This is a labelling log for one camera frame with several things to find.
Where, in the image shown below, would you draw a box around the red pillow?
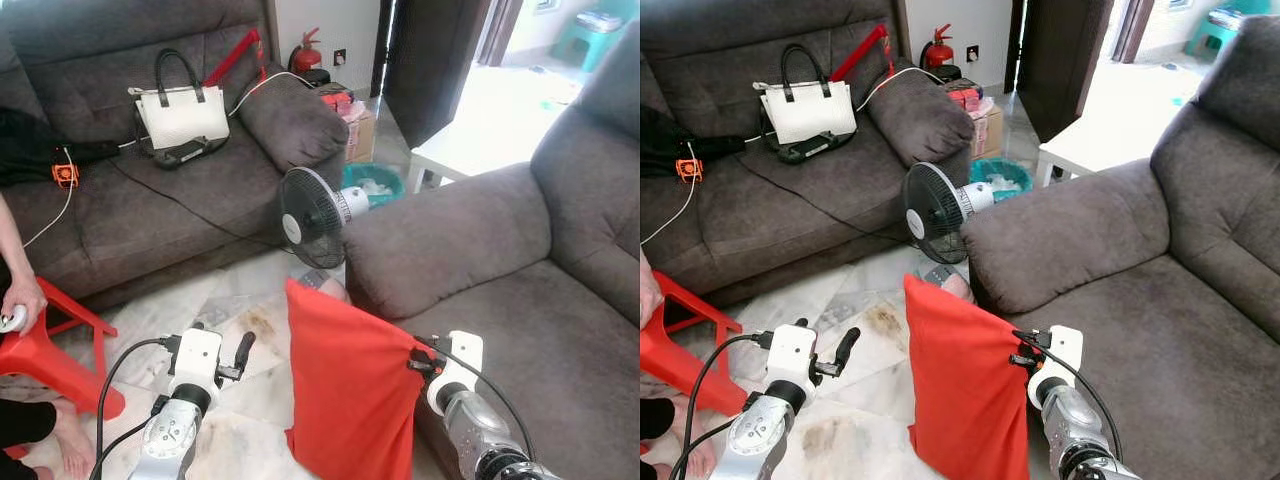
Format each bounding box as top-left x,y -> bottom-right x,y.
284,277 -> 434,480
903,273 -> 1033,480

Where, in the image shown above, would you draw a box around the dark grey two-seat sofa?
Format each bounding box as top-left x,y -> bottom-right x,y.
343,25 -> 641,480
960,15 -> 1280,480

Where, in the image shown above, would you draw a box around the dark grey long sofa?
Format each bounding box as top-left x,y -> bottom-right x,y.
0,0 -> 350,313
640,0 -> 976,309

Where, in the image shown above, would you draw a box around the person's hand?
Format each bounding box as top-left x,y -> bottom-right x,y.
640,265 -> 664,326
0,277 -> 49,335

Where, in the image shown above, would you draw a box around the red plastic stool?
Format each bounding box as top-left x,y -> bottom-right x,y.
640,270 -> 744,416
0,277 -> 127,422

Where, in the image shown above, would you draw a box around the black and white fan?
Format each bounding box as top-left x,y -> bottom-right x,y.
902,162 -> 996,291
279,166 -> 372,297

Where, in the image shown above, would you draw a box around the teal basket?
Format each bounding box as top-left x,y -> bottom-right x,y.
968,158 -> 1034,206
341,163 -> 407,209

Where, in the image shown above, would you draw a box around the black flat device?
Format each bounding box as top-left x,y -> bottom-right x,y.
134,135 -> 230,170
765,130 -> 858,165

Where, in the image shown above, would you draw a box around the person's leg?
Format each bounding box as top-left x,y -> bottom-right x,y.
640,398 -> 701,480
0,400 -> 97,480

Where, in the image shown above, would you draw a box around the cardboard box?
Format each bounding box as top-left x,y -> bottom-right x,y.
345,105 -> 377,164
975,103 -> 1006,159

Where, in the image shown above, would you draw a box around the black cloth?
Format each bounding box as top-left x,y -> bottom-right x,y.
0,107 -> 123,189
640,104 -> 749,181

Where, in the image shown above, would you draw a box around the white table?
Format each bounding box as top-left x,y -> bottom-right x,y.
407,65 -> 591,193
1035,62 -> 1201,189

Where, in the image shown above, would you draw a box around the red packets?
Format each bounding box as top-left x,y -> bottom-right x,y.
945,85 -> 989,113
318,88 -> 363,119

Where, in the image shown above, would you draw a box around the red pole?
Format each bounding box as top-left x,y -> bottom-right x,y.
203,27 -> 267,89
830,24 -> 893,83

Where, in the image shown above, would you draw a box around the red fire extinguisher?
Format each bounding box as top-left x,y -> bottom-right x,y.
289,27 -> 327,78
920,23 -> 957,73

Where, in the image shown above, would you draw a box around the dark brown door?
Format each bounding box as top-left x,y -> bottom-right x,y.
1015,0 -> 1116,144
383,0 -> 498,150

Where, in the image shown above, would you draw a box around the teal plastic stool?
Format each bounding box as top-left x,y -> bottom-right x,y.
1183,5 -> 1261,59
549,8 -> 629,74

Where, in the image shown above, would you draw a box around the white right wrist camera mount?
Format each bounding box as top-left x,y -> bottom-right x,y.
1028,325 -> 1084,411
428,331 -> 486,417

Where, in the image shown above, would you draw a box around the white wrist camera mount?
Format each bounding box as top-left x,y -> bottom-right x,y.
172,326 -> 223,397
766,323 -> 818,391
1028,325 -> 1084,411
428,331 -> 486,417

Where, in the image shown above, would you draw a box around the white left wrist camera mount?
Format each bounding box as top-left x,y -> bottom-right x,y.
766,323 -> 818,391
172,326 -> 223,397

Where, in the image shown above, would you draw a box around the thin black fan cable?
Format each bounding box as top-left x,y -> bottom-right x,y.
732,152 -> 909,244
108,158 -> 293,251

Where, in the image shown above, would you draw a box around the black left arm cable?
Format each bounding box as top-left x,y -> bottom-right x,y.
93,337 -> 183,480
668,333 -> 773,480

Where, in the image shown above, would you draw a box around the white handbag black handles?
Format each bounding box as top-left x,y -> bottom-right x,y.
757,43 -> 859,146
129,47 -> 232,151

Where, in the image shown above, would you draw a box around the white cable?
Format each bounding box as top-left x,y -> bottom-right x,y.
22,70 -> 319,249
640,66 -> 941,246

